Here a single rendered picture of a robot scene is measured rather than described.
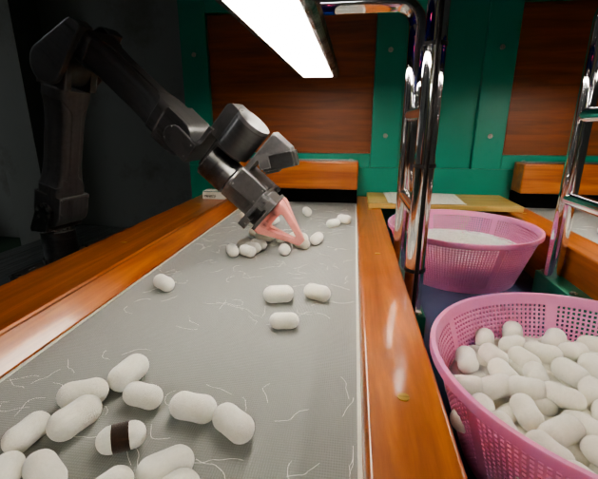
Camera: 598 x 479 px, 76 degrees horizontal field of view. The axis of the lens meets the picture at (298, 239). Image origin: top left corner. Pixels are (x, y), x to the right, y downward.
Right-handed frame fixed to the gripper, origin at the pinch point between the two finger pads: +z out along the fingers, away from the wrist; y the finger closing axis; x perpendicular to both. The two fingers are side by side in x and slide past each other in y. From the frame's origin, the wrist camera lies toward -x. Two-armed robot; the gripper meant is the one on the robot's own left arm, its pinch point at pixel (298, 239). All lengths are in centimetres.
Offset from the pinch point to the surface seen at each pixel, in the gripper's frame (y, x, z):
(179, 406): -39.7, 2.5, -2.0
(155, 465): -44.8, 1.7, -1.5
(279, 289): -19.7, -0.1, 0.5
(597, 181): 35, -47, 44
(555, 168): 35, -43, 35
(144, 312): -23.8, 11.4, -9.5
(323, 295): -19.1, -3.0, 4.8
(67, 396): -39.8, 8.1, -8.3
